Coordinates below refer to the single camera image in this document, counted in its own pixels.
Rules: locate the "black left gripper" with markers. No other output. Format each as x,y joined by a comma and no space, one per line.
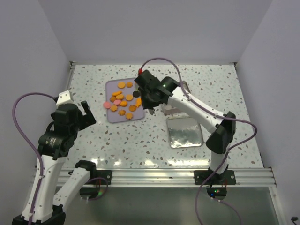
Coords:
87,119

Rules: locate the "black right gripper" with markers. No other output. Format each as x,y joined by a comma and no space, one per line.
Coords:
146,104

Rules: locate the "orange fish cookie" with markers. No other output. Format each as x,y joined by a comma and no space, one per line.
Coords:
138,102
116,93

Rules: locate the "chocolate chip cookie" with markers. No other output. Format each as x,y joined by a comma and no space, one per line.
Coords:
132,108

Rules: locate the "orange fish cookie hidden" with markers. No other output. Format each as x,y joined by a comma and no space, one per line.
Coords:
123,104

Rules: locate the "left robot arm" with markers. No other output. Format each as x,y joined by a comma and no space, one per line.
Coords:
45,206

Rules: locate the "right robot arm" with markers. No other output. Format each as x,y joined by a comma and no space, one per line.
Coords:
220,126

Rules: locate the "black sandwich cookie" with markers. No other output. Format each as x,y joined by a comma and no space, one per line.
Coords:
136,94

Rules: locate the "pink cookie tin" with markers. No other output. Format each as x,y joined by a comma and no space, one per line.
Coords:
168,109

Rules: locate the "pink round cookie left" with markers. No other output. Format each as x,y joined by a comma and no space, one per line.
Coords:
107,105

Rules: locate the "pink round cookie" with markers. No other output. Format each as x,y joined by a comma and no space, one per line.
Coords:
117,102
107,105

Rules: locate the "round dotted biscuit right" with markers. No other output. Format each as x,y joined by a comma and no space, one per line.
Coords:
129,97

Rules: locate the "round dotted biscuit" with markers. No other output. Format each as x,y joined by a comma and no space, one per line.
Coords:
120,97
129,97
121,85

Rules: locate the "swirl cookie top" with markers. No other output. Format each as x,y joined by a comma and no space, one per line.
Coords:
129,85

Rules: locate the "flower cookie left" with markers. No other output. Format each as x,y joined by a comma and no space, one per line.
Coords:
114,108

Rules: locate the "lilac plastic tray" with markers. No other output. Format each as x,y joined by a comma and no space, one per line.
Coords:
111,87

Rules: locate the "swirl cookie left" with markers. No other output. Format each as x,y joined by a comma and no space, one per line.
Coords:
112,98

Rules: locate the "round dotted biscuit middle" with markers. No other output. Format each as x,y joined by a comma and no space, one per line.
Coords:
120,97

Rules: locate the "round dotted biscuit top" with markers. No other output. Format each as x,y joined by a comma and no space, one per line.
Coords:
121,85

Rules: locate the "pink round cookie middle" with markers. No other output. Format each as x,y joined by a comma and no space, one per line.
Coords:
117,102

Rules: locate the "swirl flower cookie bottom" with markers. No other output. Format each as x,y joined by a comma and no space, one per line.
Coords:
122,112

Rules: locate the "silver tin lid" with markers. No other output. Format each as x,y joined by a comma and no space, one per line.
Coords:
184,132

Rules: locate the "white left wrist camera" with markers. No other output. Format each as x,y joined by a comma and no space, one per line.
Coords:
64,98

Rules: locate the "red cable connector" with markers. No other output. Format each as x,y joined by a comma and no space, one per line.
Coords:
140,71

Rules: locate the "aluminium front rail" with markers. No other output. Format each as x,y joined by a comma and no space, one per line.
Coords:
187,178

